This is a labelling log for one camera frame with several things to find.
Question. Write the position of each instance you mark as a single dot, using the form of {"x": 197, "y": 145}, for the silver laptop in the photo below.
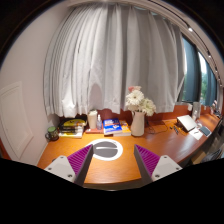
{"x": 187, "y": 122}

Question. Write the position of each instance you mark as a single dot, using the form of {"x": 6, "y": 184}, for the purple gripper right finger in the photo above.
{"x": 153, "y": 167}

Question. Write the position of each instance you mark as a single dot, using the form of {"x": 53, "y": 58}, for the stack of dark books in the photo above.
{"x": 71, "y": 128}

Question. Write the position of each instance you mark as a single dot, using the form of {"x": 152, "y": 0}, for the white curtain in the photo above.
{"x": 100, "y": 50}

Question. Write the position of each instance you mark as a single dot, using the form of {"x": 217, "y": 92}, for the white and pink flowers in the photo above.
{"x": 137, "y": 102}

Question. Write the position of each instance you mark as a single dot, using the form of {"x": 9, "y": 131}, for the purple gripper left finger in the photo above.
{"x": 74, "y": 167}

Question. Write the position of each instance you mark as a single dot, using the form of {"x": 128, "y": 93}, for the white ceramic vase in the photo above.
{"x": 138, "y": 124}

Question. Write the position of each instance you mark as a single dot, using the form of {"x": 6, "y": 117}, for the orange book under blue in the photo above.
{"x": 125, "y": 129}

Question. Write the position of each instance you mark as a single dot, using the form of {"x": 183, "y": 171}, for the small clear bottle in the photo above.
{"x": 99, "y": 122}

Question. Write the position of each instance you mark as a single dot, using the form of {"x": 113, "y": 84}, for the round white mouse pad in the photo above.
{"x": 119, "y": 147}

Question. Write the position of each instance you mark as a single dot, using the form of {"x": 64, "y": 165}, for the white cylindrical container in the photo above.
{"x": 92, "y": 119}

